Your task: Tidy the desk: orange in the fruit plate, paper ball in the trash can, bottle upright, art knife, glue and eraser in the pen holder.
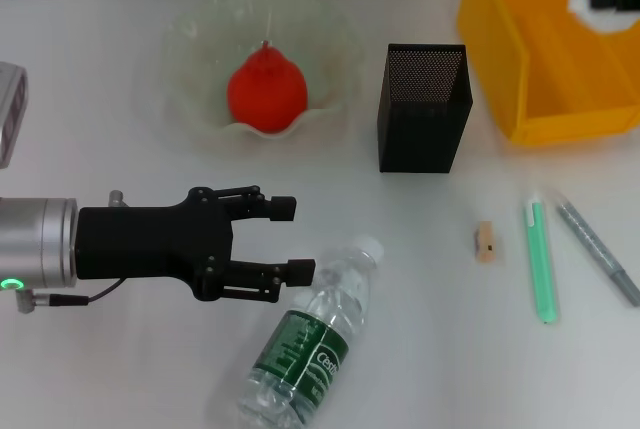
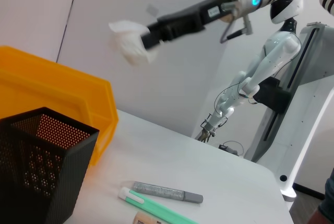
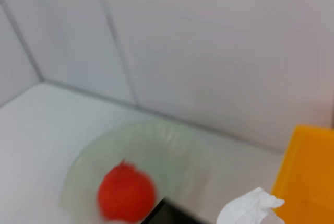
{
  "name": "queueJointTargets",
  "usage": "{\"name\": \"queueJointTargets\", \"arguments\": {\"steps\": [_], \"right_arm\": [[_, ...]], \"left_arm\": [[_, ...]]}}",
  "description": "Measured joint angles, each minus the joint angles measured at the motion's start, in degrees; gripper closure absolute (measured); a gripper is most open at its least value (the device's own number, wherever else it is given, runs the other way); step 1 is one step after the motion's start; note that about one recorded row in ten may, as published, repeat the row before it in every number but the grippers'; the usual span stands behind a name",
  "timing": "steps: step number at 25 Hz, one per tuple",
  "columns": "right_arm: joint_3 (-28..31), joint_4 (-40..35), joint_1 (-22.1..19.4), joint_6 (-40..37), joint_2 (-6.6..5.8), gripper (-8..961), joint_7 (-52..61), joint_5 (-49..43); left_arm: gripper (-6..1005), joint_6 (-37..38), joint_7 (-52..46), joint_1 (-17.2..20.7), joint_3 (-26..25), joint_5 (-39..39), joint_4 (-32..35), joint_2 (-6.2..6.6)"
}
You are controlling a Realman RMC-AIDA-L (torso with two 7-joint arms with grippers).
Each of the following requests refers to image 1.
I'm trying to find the small beige wooden block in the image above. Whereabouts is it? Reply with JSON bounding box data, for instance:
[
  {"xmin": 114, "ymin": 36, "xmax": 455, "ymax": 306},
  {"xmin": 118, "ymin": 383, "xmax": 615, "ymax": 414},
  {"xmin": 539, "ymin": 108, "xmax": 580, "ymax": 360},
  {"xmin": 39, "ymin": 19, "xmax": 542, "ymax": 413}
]
[{"xmin": 473, "ymin": 220, "xmax": 504, "ymax": 266}]

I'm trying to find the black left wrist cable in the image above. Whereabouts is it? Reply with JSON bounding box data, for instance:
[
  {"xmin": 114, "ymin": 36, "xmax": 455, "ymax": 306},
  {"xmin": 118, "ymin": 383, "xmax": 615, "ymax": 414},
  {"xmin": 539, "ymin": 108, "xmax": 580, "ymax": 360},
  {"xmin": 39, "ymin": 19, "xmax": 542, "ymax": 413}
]
[{"xmin": 14, "ymin": 276, "xmax": 126, "ymax": 315}]

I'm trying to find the black mesh pen holder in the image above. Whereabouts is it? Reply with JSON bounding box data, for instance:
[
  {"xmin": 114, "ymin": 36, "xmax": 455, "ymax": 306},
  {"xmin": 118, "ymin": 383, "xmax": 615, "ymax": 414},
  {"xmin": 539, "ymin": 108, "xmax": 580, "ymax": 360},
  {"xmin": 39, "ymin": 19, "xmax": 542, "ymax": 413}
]
[{"xmin": 378, "ymin": 42, "xmax": 475, "ymax": 175}]

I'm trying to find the green pen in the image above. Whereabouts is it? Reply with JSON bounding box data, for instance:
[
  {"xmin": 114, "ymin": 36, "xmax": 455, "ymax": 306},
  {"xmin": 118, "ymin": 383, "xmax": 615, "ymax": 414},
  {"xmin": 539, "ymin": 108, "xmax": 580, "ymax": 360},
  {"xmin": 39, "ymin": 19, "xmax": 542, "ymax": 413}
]
[{"xmin": 523, "ymin": 191, "xmax": 560, "ymax": 326}]

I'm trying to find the grey marker pen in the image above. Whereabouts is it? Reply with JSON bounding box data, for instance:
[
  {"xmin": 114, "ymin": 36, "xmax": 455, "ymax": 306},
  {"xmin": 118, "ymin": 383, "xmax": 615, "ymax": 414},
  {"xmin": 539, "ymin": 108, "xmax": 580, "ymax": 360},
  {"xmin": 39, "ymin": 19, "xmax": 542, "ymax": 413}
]
[{"xmin": 554, "ymin": 188, "xmax": 640, "ymax": 308}]

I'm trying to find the red-orange toy orange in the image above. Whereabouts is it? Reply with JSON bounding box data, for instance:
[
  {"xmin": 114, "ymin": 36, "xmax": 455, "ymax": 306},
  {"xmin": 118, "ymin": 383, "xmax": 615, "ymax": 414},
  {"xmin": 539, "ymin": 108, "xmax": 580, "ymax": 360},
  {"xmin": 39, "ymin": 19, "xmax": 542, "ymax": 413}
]
[{"xmin": 227, "ymin": 40, "xmax": 309, "ymax": 134}]

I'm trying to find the yellow plastic bin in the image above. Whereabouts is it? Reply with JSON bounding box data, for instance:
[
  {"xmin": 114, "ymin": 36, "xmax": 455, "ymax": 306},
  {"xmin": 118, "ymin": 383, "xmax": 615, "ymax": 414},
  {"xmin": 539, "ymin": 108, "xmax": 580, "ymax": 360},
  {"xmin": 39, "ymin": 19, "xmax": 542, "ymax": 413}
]
[{"xmin": 457, "ymin": 0, "xmax": 640, "ymax": 148}]

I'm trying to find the pale green glass fruit plate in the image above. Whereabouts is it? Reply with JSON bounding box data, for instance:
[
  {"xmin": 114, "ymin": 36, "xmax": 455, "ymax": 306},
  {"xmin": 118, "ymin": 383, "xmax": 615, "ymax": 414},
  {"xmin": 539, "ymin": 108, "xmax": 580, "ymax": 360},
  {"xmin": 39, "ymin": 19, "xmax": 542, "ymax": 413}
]
[{"xmin": 132, "ymin": 0, "xmax": 369, "ymax": 155}]

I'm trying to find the clear water bottle green label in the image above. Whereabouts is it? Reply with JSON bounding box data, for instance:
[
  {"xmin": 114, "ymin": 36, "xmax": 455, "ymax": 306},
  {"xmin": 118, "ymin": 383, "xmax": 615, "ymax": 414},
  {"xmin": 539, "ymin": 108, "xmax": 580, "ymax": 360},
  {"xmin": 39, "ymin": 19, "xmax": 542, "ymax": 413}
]
[{"xmin": 234, "ymin": 234, "xmax": 386, "ymax": 429}]

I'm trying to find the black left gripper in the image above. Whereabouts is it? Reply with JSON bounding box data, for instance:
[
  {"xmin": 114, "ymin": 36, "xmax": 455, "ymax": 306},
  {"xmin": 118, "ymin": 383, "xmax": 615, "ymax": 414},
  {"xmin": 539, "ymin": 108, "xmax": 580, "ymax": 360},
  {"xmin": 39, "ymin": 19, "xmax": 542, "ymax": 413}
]
[{"xmin": 74, "ymin": 185, "xmax": 316, "ymax": 304}]

